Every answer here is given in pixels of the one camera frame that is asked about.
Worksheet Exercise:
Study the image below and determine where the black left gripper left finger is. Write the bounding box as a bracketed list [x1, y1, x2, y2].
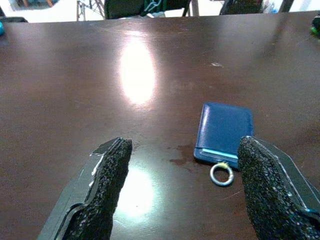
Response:
[36, 137, 133, 240]

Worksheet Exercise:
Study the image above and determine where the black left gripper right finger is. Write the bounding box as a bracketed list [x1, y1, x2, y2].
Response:
[237, 136, 320, 240]

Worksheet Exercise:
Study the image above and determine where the blue leather key fob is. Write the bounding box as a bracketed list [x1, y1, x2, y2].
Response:
[193, 101, 255, 169]

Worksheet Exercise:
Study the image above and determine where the green and black object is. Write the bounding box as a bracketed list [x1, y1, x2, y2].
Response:
[310, 15, 320, 38]

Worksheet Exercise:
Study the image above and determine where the metal folding stand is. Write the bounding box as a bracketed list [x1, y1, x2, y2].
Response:
[76, 0, 106, 22]

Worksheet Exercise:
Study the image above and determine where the dark chair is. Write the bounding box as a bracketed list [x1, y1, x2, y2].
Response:
[219, 0, 266, 16]

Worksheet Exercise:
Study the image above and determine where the black chair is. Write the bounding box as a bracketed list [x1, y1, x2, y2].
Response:
[104, 0, 192, 20]

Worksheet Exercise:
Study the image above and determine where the silver key ring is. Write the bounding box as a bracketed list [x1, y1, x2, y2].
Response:
[209, 162, 235, 187]

